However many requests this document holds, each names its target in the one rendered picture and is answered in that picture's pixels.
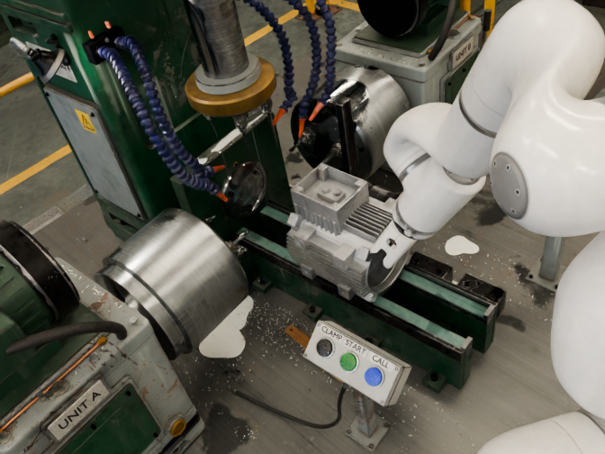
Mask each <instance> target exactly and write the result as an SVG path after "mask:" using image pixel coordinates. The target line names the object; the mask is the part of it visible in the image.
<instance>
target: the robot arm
mask: <svg viewBox="0 0 605 454"><path fill-rule="evenodd" d="M604 58H605V35H604V31H603V30H602V28H601V26H600V24H599V22H598V21H597V20H596V18H595V17H594V16H593V15H592V14H591V13H590V12H589V11H588V10H586V9H585V8H584V7H582V6H581V5H579V4H577V3H576V2H575V1H573V0H523V1H521V2H519V3H517V4H516V5H514V6H513V7H511V9H510V10H509V11H508V12H507V13H506V14H505V15H503V17H502V18H501V19H500V20H499V21H498V22H497V24H496V25H495V26H494V28H493V30H492V32H491V33H490V35H489V37H488V39H487V40H486V42H485V44H484V45H483V48H482V49H481V51H480V53H479V55H478V57H477V59H476V61H475V63H474V64H473V66H472V68H471V70H470V72H469V74H468V75H467V77H466V79H465V82H464V84H463V85H462V87H461V88H460V90H459V92H458V94H457V96H456V99H455V101H454V103H453V104H447V103H429V104H422V105H419V106H417V107H414V108H412V109H410V110H409V111H407V112H406V113H404V114H403V115H401V116H400V117H399V118H398V119H397V120H396V121H395V122H394V124H393V126H392V127H391V129H390V131H389V132H388V134H387V137H386V139H385V142H384V156H385V158H386V160H387V162H388V164H389V166H390V167H391V169H392V170H393V172H394V173H395V175H396V176H397V177H398V178H399V179H400V181H401V182H402V186H403V192H402V193H401V194H400V196H399V197H398V198H397V199H396V201H395V202H394V204H393V220H392V221H391V222H390V223H389V225H388V226H387V227H386V228H385V230H384V231H383V233H382V234H381V235H380V237H379V238H378V239H377V241H376V242H375V244H374V245H373V247H372V248H371V249H370V254H369V258H370V259H371V261H370V263H372V264H373V265H374V266H376V265H378V266H379V267H382V266H383V265H384V266H385V267H386V268H391V267H392V266H393V265H394V264H395V262H396V261H397V260H398V259H399V258H400V257H401V256H402V255H403V254H404V253H405V252H406V251H407V250H408V249H409V248H410V247H411V246H412V245H413V244H414V243H415V242H416V241H417V240H425V239H428V238H430V237H432V236H433V235H435V234H436V233H437V232H438V231H439V230H440V229H441V228H442V227H443V226H444V225H445V224H446V223H447V222H448V221H449V220H450V219H451V218H452V217H453V216H454V215H455V214H456V213H457V212H459V211H460V210H461V209H462V208H463V207H464V206H465V205H466V204H467V203H468V202H469V201H470V200H471V199H472V198H473V197H474V196H475V195H476V194H477V193H478V192H479V191H480V190H481V189H482V188H483V186H484V183H485V180H486V175H488V174H489V173H490V182H491V188H492V193H493V196H494V198H495V200H496V202H497V204H498V205H499V206H500V208H501V209H502V210H503V212H505V213H506V214H507V215H508V216H509V217H510V218H511V220H513V221H514V222H515V223H517V224H518V225H520V226H521V227H523V228H525V229H527V230H528V231H531V232H534V233H538V234H541V235H546V236H551V237H572V236H579V235H584V234H589V233H594V232H600V233H599V234H598V235H597V236H596V237H595V238H594V239H593V240H592V241H591V242H590V243H589V244H588V245H587V246H586V247H585V248H584V249H583V250H582V251H581V252H580V253H579V254H578V255H577V256H576V257H575V258H574V259H573V261H572V262H571V264H570V265H569V266H568V268H567V269H566V271H565V272H564V273H563V275H562V277H561V279H560V282H559V284H558V288H557V290H556V295H555V304H554V311H553V320H552V329H551V357H552V363H553V367H554V371H555V374H556V377H557V379H558V380H559V382H560V384H561V385H562V387H563V388H564V390H565V391H566V392H567V394H568V395H569V396H571V397H572V398H573V400H574V401H575V402H576V403H577V404H579V405H580V406H581V407H582V409H580V410H577V411H574V412H571V413H565V414H562V415H559V416H556V417H552V418H549V419H546V420H543V421H539V422H533V423H531V424H527V425H524V426H521V427H519V428H516V429H513V430H510V431H506V432H504V433H502V434H500V435H498V436H496V437H494V438H492V439H491V440H489V441H488V442H486V443H485V444H484V445H483V446H482V447H481V448H480V450H479V451H478V452H477V454H605V96H604V97H601V98H596V99H592V100H583V99H584V98H585V97H586V96H587V94H588V93H589V91H590V90H591V88H592V86H593V84H594V83H595V81H596V78H597V76H598V75H599V73H600V69H601V67H602V64H603V61H604Z"/></svg>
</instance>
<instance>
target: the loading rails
mask: <svg viewBox="0 0 605 454"><path fill-rule="evenodd" d="M290 213H295V211H294V210H291V209H289V208H287V207H285V206H283V205H280V204H278V203H276V202H274V201H271V200H268V201H267V206H266V207H265V208H264V209H263V210H261V211H260V216H261V220H262V223H263V226H264V230H265V234H266V238H264V237H262V236H260V235H258V234H256V233H254V232H252V231H250V230H248V229H246V228H245V227H242V228H241V229H240V230H239V231H238V232H232V233H231V237H232V239H233V241H235V240H236V239H237V238H238V237H239V236H240V235H241V234H242V233H243V232H244V231H247V232H248V235H247V236H246V237H245V238H244V239H243V240H240V241H239V245H240V246H242V245H243V246H242V247H243V248H246V249H247V250H248V253H249V256H250V258H251V261H252V265H253V268H254V270H255V273H256V277H257V279H256V280H255V281H254V282H253V283H252V286H253V288H254V289H256V290H257V291H259V292H260V293H262V294H264V295H265V294H266V293H267V292H268V291H269V290H270V289H271V288H272V287H273V286H274V287H276V288H278V289H280V290H282V291H283V292H285V293H287V294H288V295H290V296H292V297H294V298H296V299H298V300H299V301H301V302H303V303H305V304H307V306H306V307H305V308H304V309H303V310H302V316H303V317H304V318H306V319H308V320H310V321H311V322H314V323H316V322H317V321H318V320H319V319H320V318H321V317H322V316H323V315H324V314H325V315H327V316H328V317H330V318H331V319H333V320H335V321H337V322H339V323H341V324H343V325H345V326H347V327H348V328H349V329H351V330H353V331H355V332H357V333H359V334H361V335H363V336H364V337H363V338H362V339H364V340H365V341H368V342H370V343H372V344H373V345H375V346H376V347H378V348H381V346H382V347H384V348H386V349H388V350H389V351H391V352H393V353H395V354H396V355H398V356H400V357H402V358H404V359H406V360H408V361H409V362H411V363H412V364H414V365H416V366H418V367H420V368H422V369H424V370H426V371H428V372H427V374H426V375H425V376H424V378H422V384H423V385H424V386H425V387H427V388H429V389H430V390H432V391H434V392H436V393H437V394H439V392H440V391H441V390H442V388H443V387H444V385H445V384H446V383H449V384H450V385H452V386H454V387H456V388H458V389H461V388H462V386H463V385H464V383H465V381H466V380H467V379H468V378H469V377H470V370H471V357H472V348H473V349H475V350H478V351H479V352H481V353H482V354H485V352H486V351H487V350H488V349H489V347H490V346H491V343H492V342H493V338H494V330H495V323H496V314H497V307H498V304H497V303H495V302H494V301H491V300H489V299H487V298H485V297H483V296H480V295H478V294H476V293H474V292H471V291H469V290H467V289H465V288H463V287H461V286H458V285H456V284H454V283H451V282H449V281H447V280H445V279H444V278H441V277H438V276H436V275H434V274H431V273H429V272H428V271H426V270H424V269H421V268H418V267H416V266H414V265H412V264H410V263H409V265H404V266H403V268H402V274H401V275H399V278H397V281H396V282H394V285H392V288H390V287H389V291H388V290H387V293H384V295H382V296H379V295H378V296H377V298H376V300H375V302H367V301H366V300H365V299H363V298H361V297H360V296H358V295H354V296H353V298H352V299H351V300H348V299H347V298H345V297H343V296H341V295H339V291H338V286H336V285H335V284H333V283H331V282H330V281H328V280H326V279H325V278H323V277H320V276H318V275H317V276H316V277H315V278H314V279H310V278H308V277H307V276H305V275H303V273H302V270H301V265H300V264H298V263H296V260H294V259H292V257H291V255H290V254H289V253H290V252H288V249H287V248H288V247H287V246H286V245H287V244H288V243H286V242H287V241H288V240H287V239H286V238H287V237H288V235H286V234H287V233H288V232H289V231H290V230H291V228H292V225H290V224H289V223H287V221H288V219H289V216H290Z"/></svg>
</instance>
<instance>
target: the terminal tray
mask: <svg viewBox="0 0 605 454"><path fill-rule="evenodd" d="M321 167H324V168H323V169H321ZM357 182H361V183H362V184H360V185H359V184H358V183H357ZM296 187H300V189H299V190H297V189H296ZM290 191H291V196H292V199H293V205H294V210H295V212H296V213H297V214H299V215H301V216H302V219H303V220H304V219H306V222H311V224H314V223H315V225H316V227H318V226H320V227H321V229H323V228H325V232H327V231H330V234H332V233H333V232H334V233H335V236H338V235H339V236H340V235H341V233H342V232H343V230H344V228H343V223H346V219H348V216H349V215H350V216H351V213H353V212H354V209H355V210H356V209H357V207H359V206H360V205H362V203H365V202H368V203H369V191H368V182H367V181H365V180H363V179H360V178H358V177H354V176H352V175H349V174H348V173H345V172H343V171H340V170H338V169H335V168H333V167H330V166H328V165H325V164H323V163H320V165H319V166H318V167H316V168H315V169H314V170H313V171H312V172H311V173H309V174H308V175H307V176H306V177H305V178H304V179H302V180H301V181H300V182H299V183H298V184H297V185H295V186H294V187H293V188H292V189H291V190H290ZM334 204H337V205H338V206H337V207H334V206H333V205H334Z"/></svg>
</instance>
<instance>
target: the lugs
mask: <svg viewBox="0 0 605 454"><path fill-rule="evenodd" d="M302 220H303V218H302V216H301V215H299V214H297V213H290V216H289V219H288V221H287V223H289V224H290V225H292V226H293V227H300V226H301V223H302ZM369 254H370V249H369V248H368V247H365V246H360V248H359V250H358V253H357V256H356V258H357V259H360V260H362V261H364V262H370V260H371V259H370V258H369ZM411 256H412V255H411V254H410V253H409V256H408V258H407V260H406V262H405V264H404V265H409V262H410V260H411ZM377 296H378V294H371V293H369V294H368V295H367V296H366V297H363V296H361V298H363V299H365V300H366V301H367V302H375V300H376V298H377Z"/></svg>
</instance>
